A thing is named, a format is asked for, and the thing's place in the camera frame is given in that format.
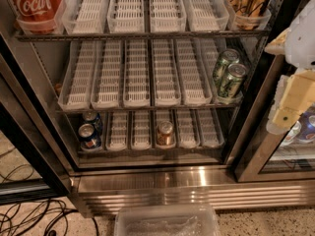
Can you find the clear plastic bin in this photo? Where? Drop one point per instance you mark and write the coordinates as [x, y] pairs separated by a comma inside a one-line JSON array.
[[172, 220]]

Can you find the blue can behind door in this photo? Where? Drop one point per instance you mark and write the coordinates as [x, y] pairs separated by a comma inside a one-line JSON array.
[[307, 131]]

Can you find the glass fridge door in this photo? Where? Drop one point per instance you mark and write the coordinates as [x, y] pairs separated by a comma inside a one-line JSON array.
[[277, 140]]

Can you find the middle metal shelf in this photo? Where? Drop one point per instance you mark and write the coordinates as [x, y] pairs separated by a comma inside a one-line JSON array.
[[149, 108]]

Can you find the white can behind door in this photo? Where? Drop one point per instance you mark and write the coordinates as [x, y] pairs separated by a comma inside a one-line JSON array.
[[294, 131]]

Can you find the orange soda can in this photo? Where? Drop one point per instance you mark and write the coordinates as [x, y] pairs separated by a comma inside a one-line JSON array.
[[165, 133]]

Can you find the rear green can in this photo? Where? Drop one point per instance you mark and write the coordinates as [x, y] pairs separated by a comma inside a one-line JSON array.
[[227, 57]]

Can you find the green can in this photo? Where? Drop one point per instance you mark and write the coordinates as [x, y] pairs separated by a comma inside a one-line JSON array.
[[227, 57], [232, 80]]

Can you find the metal shelf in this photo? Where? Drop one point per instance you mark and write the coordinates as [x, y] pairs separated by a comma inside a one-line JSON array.
[[139, 36], [149, 108], [207, 151]]

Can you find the rear blue Pepsi can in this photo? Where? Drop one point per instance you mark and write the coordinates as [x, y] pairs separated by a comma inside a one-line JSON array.
[[94, 119]]

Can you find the bottom metal shelf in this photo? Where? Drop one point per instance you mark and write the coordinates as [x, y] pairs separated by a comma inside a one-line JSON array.
[[207, 151]]

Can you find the blue pepsi can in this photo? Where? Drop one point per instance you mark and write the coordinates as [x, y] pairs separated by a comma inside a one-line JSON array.
[[94, 119], [89, 137]]

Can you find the red Coca-Cola can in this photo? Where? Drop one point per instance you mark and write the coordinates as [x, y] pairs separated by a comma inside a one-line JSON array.
[[38, 16]]

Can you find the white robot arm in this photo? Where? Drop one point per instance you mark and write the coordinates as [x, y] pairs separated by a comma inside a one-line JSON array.
[[297, 45]]

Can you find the front blue Pepsi can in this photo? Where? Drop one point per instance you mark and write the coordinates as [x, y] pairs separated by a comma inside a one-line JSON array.
[[89, 137]]

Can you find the steel fridge base grille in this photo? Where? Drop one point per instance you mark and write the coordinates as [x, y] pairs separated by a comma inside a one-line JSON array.
[[107, 192]]

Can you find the front green can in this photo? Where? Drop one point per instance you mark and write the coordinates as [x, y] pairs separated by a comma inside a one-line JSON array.
[[232, 80]]

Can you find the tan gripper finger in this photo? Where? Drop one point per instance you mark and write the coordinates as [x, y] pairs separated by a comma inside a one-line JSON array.
[[294, 95]]

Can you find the top metal shelf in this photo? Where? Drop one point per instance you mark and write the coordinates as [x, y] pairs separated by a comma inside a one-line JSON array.
[[139, 36]]

